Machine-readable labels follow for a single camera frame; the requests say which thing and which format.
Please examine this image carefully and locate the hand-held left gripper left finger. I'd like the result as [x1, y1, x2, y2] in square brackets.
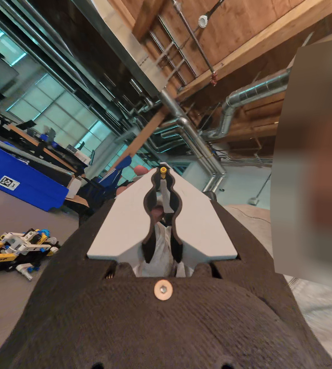
[87, 167, 162, 278]

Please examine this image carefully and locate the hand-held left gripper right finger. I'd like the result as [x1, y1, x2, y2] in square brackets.
[165, 166, 239, 278]

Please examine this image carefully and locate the grey lego beam yellow pin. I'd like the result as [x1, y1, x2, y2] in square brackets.
[160, 166, 174, 214]

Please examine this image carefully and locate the yellow white lego vehicle model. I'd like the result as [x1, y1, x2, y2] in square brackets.
[0, 229, 61, 272]

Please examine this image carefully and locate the white lego beam piece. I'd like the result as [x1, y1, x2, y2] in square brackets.
[16, 263, 40, 281]

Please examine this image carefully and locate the blue striped jacket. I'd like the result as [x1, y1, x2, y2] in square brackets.
[81, 157, 133, 208]

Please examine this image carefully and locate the cardboard box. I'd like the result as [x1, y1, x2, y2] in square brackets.
[65, 176, 90, 208]

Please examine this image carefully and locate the silver ceiling pipe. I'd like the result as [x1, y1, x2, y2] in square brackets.
[158, 89, 227, 192]

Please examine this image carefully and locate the wooden work table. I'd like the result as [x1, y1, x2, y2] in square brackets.
[0, 107, 86, 177]

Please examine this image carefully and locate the blue plastic bin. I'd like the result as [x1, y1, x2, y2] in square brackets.
[0, 131, 69, 212]

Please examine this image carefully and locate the black sprinkler pipe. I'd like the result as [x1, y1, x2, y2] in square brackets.
[172, 0, 219, 87]

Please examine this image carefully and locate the silver ventilation duct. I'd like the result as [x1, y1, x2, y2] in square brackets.
[203, 68, 291, 142]

